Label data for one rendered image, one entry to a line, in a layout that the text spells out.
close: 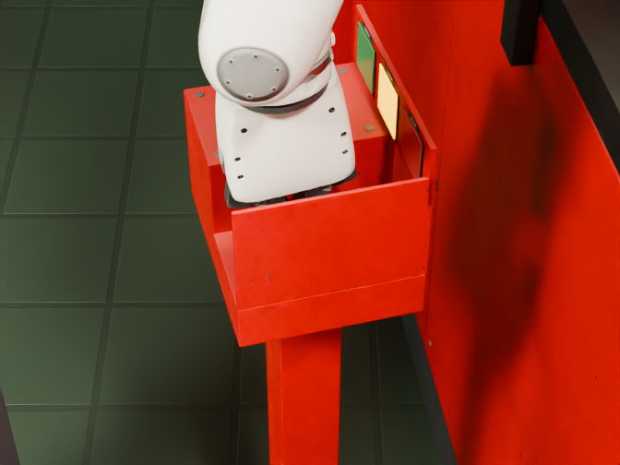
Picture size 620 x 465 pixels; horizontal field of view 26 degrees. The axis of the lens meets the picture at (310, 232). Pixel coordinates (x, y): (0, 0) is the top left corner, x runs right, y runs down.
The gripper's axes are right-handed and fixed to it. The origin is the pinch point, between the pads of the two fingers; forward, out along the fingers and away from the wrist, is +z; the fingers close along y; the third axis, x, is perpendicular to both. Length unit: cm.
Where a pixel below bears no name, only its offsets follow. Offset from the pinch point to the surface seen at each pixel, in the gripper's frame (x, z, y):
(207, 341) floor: -55, 74, 6
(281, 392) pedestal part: -2.1, 23.2, 2.9
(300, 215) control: 5.0, -5.8, 0.4
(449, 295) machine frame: -28, 46, -23
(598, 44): 0.2, -11.5, -25.5
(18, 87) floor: -125, 72, 26
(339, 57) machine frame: -98, 61, -28
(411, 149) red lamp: 1.4, -6.4, -9.6
